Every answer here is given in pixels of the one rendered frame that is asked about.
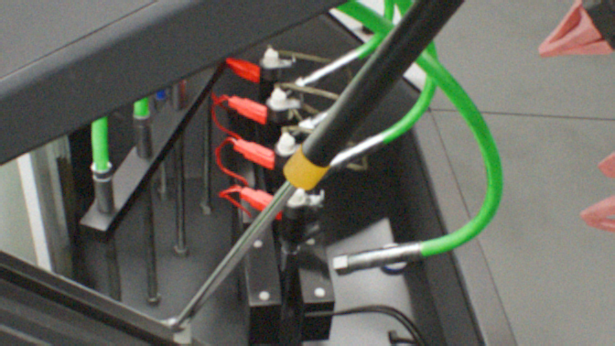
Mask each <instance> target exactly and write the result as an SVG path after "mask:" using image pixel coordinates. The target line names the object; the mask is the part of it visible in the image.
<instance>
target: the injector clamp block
mask: <svg viewBox="0 0 615 346"><path fill-rule="evenodd" d="M246 117H247V124H248V131H249V137H250V144H251V143H255V144H257V145H259V143H258V136H257V130H256V123H255V120H254V119H253V118H251V117H248V116H246ZM225 152H226V160H227V169H228V171H229V172H231V173H233V174H234V175H235V166H234V158H233V151H232V143H229V144H227V145H226V149H225ZM253 164H254V177H255V184H256V190H257V191H258V190H261V191H262V192H264V193H266V192H265V185H264V174H263V167H262V164H260V163H257V162H255V161H253ZM231 203H232V238H231V248H233V247H234V246H235V245H236V244H237V243H238V241H239V239H240V238H241V237H242V235H244V234H245V233H246V231H244V230H243V229H242V222H241V214H240V208H238V207H237V206H236V204H234V203H233V202H232V201H231ZM316 221H320V218H319V213H318V207H307V217H306V225H309V224H311V223H312V222H316ZM280 272H281V265H276V260H275V248H274V242H273V235H272V223H270V224H269V225H268V227H267V228H266V229H265V230H264V232H263V233H262V234H261V235H260V237H259V238H258V239H257V240H256V243H255V244H254V245H253V246H252V248H251V249H250V250H249V251H248V253H247V254H246V255H245V256H244V258H242V259H241V260H240V261H239V263H238V264H237V265H236V266H235V267H234V268H233V273H234V283H235V292H236V299H237V300H241V301H242V304H243V321H244V329H245V330H246V332H245V338H247V345H248V346H261V345H274V344H278V337H280V329H281V320H282V310H283V299H282V292H281V286H280ZM292 302H293V308H294V314H295V321H296V326H297V336H298V341H326V340H329V336H330V332H331V326H332V321H333V316H332V317H317V318H311V317H304V315H305V314H306V313H317V312H334V309H335V304H336V297H335V292H334V287H333V283H332V278H331V272H330V268H329V260H328V256H327V251H326V246H325V241H324V236H323V232H321V233H319V234H317V235H315V236H312V239H310V240H307V241H305V242H304V243H303V242H302V244H301V245H300V246H299V252H298V259H297V266H296V273H295V282H294V290H293V297H292Z"/></svg>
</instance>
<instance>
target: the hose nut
mask: <svg viewBox="0 0 615 346"><path fill-rule="evenodd" d="M351 254H352V253H348V254H339V255H337V256H336V257H334V258H333V263H334V270H335V271H336V272H337V274H338V275H339V276H342V275H347V274H352V273H353V272H355V271H352V270H351V269H350V268H349V267H348V263H347V259H348V256H349V255H351Z"/></svg>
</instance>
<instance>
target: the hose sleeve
mask: <svg viewBox="0 0 615 346"><path fill-rule="evenodd" d="M421 244H422V241H420V242H414V243H406V244H404V243H403V244H400V245H396V246H391V247H386V248H381V249H376V250H369V251H366V252H359V253H357V254H351V255H349V256H348V259H347V263H348V267H349V268H350V269H351V270H352V271H360V270H367V269H373V268H375V267H380V266H387V265H396V264H401V263H408V262H414V261H416V260H423V259H426V257H424V256H423V254H422V251H421Z"/></svg>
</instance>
